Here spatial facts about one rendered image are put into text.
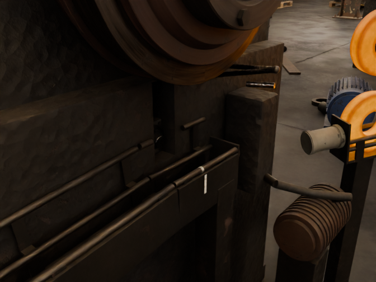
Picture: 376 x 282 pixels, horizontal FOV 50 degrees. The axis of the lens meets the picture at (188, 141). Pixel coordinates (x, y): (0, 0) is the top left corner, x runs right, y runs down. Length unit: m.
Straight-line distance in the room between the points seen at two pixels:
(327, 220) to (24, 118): 0.72
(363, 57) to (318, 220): 0.39
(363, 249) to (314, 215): 0.86
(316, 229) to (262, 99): 0.32
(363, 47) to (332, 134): 0.21
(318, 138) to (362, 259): 0.87
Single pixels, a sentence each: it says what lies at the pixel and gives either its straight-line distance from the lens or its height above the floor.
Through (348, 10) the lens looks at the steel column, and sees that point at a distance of 9.60.
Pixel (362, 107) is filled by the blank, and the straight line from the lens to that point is 1.05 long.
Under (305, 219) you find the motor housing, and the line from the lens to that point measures 0.98.
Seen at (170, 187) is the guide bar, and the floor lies 0.71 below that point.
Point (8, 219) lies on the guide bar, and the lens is 0.63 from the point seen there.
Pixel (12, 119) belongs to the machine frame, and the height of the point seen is 0.87.
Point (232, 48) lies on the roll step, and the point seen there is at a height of 0.93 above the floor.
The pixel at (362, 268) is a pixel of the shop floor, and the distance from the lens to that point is 1.75.
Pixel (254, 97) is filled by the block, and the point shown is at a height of 0.80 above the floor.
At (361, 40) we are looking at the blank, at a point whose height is 0.91.
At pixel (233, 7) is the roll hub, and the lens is 0.58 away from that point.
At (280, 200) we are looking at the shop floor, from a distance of 2.05.
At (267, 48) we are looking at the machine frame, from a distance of 1.07.
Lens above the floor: 1.07
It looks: 24 degrees down
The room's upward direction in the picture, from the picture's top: straight up
